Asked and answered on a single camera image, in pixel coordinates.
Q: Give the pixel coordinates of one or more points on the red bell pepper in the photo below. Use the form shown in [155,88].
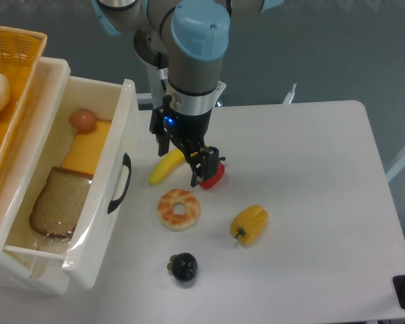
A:
[211,182]

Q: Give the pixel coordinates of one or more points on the brown egg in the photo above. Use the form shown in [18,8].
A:
[82,120]

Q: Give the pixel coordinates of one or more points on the white drawer cabinet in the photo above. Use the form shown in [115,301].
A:
[38,112]

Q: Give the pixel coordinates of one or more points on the yellow cheese slice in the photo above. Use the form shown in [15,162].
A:
[86,148]

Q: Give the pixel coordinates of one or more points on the glazed donut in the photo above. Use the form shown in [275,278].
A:
[178,209]

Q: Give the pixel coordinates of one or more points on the black mangosteen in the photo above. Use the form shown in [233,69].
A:
[183,266]

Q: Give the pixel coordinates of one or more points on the white table frame bracket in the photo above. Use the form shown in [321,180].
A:
[290,95]

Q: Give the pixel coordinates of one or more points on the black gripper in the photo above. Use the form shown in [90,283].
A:
[185,132]

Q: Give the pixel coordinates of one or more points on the orange woven basket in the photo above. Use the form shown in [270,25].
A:
[20,53]

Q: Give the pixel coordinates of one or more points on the brown bread slice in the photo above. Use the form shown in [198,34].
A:
[57,208]

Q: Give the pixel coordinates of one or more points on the yellow bell pepper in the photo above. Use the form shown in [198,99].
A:
[248,225]

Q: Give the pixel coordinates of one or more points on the black top drawer handle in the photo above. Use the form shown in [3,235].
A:
[122,186]

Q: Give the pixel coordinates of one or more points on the yellow banana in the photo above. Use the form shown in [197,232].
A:
[166,166]

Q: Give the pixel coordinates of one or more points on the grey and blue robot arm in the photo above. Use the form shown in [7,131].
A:
[186,42]

